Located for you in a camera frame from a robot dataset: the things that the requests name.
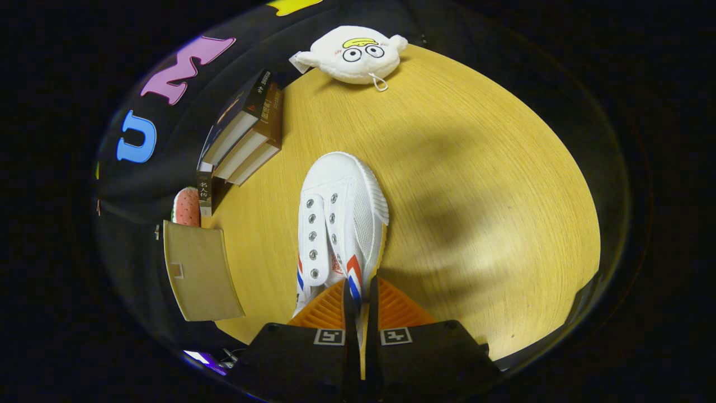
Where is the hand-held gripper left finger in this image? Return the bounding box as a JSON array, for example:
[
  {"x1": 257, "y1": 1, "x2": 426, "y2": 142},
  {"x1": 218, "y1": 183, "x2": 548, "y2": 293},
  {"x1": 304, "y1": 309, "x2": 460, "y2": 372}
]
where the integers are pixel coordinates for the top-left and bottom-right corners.
[{"x1": 227, "y1": 279, "x2": 362, "y2": 403}]

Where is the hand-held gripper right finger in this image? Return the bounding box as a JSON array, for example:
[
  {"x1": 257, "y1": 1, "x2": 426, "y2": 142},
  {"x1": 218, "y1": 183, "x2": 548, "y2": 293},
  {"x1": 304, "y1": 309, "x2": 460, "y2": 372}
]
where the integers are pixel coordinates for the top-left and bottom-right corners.
[{"x1": 366, "y1": 273, "x2": 504, "y2": 402}]

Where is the white striped canvas shoe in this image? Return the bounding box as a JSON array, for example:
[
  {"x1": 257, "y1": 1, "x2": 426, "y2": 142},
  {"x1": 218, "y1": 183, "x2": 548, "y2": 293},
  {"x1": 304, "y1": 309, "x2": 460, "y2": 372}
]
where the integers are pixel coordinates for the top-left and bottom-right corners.
[{"x1": 291, "y1": 151, "x2": 390, "y2": 381}]

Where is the beige fabric storage box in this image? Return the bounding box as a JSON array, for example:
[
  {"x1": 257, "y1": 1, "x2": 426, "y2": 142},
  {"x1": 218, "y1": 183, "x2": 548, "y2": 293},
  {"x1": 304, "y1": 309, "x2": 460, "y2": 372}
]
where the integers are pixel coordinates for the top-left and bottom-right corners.
[{"x1": 162, "y1": 220, "x2": 246, "y2": 323}]

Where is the brown cover book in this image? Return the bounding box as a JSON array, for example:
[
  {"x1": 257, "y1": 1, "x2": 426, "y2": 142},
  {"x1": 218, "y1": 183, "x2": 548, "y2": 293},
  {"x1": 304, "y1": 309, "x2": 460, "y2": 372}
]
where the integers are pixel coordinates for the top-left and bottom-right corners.
[
  {"x1": 212, "y1": 82, "x2": 281, "y2": 181},
  {"x1": 226, "y1": 90, "x2": 285, "y2": 187}
]

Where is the grey and white paperback book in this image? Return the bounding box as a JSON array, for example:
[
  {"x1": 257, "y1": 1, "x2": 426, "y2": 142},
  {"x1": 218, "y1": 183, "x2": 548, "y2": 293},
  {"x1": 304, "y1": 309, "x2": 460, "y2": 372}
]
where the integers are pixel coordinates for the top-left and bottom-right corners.
[{"x1": 195, "y1": 170, "x2": 215, "y2": 218}]

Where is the watermelon slice plush toy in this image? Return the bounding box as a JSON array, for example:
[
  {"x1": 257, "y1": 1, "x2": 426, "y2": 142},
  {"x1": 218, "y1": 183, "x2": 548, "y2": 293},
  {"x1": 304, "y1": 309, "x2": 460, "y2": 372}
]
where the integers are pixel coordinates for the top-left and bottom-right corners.
[{"x1": 171, "y1": 186, "x2": 202, "y2": 228}]

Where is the black cover book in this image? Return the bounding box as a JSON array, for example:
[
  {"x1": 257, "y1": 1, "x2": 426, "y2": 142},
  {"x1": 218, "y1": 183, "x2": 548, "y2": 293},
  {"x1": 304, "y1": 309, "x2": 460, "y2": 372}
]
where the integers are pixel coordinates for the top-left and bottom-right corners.
[{"x1": 196, "y1": 68, "x2": 274, "y2": 173}]

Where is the white cartoon face plush toy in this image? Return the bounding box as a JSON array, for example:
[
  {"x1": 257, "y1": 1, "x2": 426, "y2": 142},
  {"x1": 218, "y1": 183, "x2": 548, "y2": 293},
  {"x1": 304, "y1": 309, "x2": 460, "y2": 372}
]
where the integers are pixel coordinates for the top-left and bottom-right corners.
[{"x1": 289, "y1": 25, "x2": 409, "y2": 93}]

